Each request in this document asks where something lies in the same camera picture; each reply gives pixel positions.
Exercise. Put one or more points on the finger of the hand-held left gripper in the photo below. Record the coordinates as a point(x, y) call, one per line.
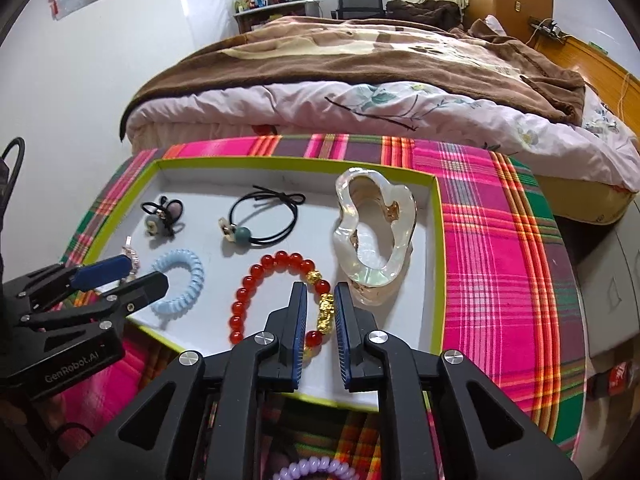
point(100, 270)
point(140, 290)

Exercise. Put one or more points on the bed with brown blanket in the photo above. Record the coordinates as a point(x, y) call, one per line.
point(300, 60)

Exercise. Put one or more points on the plaid tablecloth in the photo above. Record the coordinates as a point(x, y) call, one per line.
point(500, 260)

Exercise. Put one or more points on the grey drawer cabinet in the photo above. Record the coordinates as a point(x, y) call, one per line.
point(610, 285)

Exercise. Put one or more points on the wooden headboard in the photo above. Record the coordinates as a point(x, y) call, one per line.
point(590, 60)

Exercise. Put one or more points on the yellow mattress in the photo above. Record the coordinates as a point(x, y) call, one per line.
point(585, 200)

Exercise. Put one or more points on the white floral duvet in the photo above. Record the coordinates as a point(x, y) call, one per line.
point(475, 120)

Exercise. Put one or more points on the clear hair claw clip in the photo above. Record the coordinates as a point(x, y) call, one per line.
point(350, 245)

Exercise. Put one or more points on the rhinestone hair clip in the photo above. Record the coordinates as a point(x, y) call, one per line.
point(132, 257)

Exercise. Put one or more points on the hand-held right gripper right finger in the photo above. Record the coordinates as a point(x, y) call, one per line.
point(342, 330)

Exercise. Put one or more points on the cola bottle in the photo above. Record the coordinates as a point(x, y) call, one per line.
point(615, 377)

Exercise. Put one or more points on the yellow cardboard box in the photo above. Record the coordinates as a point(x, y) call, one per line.
point(300, 190)

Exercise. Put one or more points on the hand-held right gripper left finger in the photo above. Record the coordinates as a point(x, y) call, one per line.
point(299, 330)

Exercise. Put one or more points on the power strip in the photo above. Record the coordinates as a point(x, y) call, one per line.
point(550, 27)

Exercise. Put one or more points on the brown clothes pile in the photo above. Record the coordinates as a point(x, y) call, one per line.
point(425, 12)

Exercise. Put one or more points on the desk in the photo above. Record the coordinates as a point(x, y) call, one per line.
point(280, 12)

